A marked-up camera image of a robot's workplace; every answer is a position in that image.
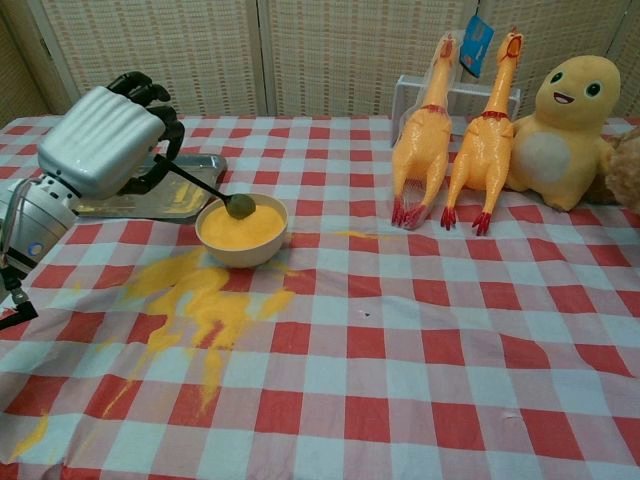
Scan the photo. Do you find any plastic-wrapped yellow rubber chicken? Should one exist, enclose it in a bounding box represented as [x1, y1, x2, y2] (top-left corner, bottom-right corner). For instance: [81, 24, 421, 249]
[391, 30, 461, 231]

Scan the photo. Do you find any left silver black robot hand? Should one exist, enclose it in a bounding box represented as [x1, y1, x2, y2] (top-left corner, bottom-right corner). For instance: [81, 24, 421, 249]
[38, 71, 185, 199]

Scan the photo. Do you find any dark metal spoon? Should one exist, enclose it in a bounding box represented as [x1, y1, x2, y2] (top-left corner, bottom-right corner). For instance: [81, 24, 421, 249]
[153, 153, 257, 220]

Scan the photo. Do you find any yellow plush duck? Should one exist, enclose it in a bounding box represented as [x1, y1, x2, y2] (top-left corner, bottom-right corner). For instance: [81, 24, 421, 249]
[504, 53, 622, 211]

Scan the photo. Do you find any red white checkered tablecloth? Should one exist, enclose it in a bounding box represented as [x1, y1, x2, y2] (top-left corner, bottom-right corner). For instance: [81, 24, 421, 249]
[0, 114, 640, 480]

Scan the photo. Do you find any rectangular metal tray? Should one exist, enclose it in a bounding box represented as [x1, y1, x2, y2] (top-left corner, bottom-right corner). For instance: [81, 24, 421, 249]
[74, 153, 229, 223]

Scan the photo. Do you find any beige woven folding screen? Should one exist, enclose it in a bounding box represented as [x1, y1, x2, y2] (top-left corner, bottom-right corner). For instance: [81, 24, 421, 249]
[0, 0, 640, 121]

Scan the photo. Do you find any beige bowl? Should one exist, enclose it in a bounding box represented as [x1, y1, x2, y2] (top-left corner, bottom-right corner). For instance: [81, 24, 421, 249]
[194, 192, 290, 269]

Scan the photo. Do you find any brown teddy bear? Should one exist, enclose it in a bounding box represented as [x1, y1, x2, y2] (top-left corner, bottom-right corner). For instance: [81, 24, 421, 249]
[582, 130, 640, 214]

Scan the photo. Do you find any blue hang tag card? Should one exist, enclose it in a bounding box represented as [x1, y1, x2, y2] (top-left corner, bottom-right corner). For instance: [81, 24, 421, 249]
[458, 13, 496, 79]

